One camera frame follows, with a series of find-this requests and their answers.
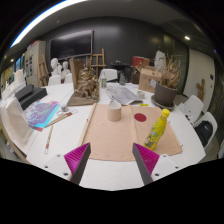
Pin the black wall screen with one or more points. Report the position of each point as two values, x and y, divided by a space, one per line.
72 45

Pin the white chair right front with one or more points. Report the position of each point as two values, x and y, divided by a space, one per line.
206 128

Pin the dried brown plant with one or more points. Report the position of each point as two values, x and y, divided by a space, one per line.
171 72

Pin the brown cardboard box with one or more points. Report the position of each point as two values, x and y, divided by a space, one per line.
149 76

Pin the dark grey plant pot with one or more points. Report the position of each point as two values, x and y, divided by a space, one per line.
164 96

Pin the long wooden stick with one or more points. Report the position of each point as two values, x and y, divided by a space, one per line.
83 134

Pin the wooden root sculpture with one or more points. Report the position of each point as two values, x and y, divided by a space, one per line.
88 86

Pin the small green white bottle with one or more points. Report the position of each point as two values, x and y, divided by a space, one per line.
103 80

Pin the red round coaster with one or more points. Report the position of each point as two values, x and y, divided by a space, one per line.
140 117

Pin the red handled paintbrush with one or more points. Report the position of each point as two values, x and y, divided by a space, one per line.
48 140

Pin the black flat box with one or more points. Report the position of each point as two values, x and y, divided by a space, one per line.
29 95

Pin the white chair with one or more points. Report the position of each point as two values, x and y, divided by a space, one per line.
206 128
109 74
191 108

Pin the tan cloth mat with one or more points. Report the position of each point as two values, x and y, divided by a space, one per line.
113 141

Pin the white canvas board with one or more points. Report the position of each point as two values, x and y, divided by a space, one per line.
15 124

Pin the white plaster bust left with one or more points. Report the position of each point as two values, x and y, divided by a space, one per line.
56 67

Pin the white chair far side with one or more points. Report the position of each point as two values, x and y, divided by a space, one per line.
109 74

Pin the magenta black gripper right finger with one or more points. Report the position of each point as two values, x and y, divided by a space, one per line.
146 161

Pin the white plaster bust right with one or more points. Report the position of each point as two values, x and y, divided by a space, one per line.
65 70

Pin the yellow plastic bottle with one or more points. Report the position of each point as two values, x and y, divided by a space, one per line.
157 130

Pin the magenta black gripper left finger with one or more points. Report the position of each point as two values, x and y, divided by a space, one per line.
76 161

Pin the wooden easel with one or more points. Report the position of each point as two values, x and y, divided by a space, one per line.
98 61

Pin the white plaster bust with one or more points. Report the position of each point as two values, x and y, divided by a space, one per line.
56 67
65 70

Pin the folded newspaper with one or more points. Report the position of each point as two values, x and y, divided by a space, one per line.
122 95

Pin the white chair right rear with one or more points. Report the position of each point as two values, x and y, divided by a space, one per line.
191 108

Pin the colourful painted picture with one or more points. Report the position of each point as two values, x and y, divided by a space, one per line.
38 115

